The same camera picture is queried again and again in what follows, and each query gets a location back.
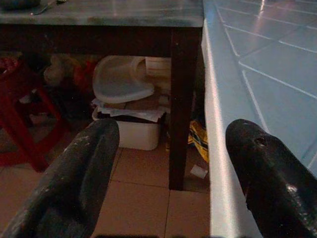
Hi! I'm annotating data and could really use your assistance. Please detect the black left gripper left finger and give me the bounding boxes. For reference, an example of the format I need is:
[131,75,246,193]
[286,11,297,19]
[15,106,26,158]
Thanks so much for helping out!
[0,119,120,238]

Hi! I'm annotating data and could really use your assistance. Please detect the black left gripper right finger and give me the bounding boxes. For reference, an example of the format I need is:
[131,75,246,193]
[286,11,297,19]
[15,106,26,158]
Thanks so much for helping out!
[225,119,317,238]

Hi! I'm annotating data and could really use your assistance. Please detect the small white paper scrap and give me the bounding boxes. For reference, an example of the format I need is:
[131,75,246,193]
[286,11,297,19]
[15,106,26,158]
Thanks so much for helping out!
[190,165,209,179]

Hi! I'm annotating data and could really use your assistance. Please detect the red plastic stool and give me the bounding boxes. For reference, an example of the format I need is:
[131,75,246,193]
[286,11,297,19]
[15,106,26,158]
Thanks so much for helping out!
[0,57,65,173]

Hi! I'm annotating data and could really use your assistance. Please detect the yellow patterned plastic bag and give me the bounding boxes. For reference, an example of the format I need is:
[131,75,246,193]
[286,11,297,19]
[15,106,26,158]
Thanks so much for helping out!
[187,119,210,163]

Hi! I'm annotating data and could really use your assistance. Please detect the white plastic storage box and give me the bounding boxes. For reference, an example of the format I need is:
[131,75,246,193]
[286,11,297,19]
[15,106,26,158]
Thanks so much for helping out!
[92,109,166,151]

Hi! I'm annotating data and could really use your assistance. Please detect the white tiled counter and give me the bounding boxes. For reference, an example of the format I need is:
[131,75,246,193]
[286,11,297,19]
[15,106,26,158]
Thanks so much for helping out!
[201,0,317,238]

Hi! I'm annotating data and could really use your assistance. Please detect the beige stuffed toy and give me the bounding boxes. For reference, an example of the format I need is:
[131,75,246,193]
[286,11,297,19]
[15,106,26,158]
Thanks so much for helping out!
[43,55,70,86]

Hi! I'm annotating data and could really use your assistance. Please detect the white plastic basin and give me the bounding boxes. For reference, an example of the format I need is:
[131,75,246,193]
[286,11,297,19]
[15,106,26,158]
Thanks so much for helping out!
[93,56,155,103]

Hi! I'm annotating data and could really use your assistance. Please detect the dark wooden table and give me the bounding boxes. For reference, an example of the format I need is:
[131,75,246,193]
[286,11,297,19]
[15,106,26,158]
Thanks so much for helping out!
[0,0,204,191]

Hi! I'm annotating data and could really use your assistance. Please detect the metal spoon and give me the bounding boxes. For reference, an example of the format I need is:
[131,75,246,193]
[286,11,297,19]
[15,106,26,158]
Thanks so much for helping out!
[31,0,67,15]

